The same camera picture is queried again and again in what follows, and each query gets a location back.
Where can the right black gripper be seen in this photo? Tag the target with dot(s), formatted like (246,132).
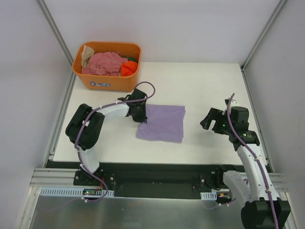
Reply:
(215,121)

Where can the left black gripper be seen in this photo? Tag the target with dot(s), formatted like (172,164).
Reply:
(142,110)

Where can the orange plastic basket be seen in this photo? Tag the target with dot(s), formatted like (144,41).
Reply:
(106,82)

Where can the purple t-shirt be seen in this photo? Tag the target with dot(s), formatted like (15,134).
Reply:
(164,123)

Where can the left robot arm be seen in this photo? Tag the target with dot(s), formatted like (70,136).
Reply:
(86,124)

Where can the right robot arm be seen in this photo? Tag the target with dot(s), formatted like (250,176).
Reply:
(261,205)

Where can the orange-red cloth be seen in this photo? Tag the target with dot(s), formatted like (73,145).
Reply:
(129,68)

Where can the green cloth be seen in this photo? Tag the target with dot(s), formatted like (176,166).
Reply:
(129,58)

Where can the pink crumpled shirt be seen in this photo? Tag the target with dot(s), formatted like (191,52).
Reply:
(105,63)

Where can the beige cloth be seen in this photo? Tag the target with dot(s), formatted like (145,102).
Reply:
(85,55)

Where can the right white cable duct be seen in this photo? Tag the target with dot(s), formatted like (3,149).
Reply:
(208,196)

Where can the white cable duct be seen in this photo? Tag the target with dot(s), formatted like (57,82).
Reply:
(75,192)
(208,196)

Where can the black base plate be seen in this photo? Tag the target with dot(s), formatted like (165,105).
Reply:
(157,180)

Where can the aluminium rail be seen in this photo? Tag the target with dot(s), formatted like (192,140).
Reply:
(52,177)

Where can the left white cable duct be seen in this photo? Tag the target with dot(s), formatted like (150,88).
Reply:
(75,192)

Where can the right aluminium frame post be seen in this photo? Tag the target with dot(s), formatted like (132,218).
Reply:
(271,20)

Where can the aluminium frame post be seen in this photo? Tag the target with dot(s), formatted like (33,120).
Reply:
(271,20)
(55,30)

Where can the left aluminium frame post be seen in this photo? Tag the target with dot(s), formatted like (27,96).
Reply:
(55,30)

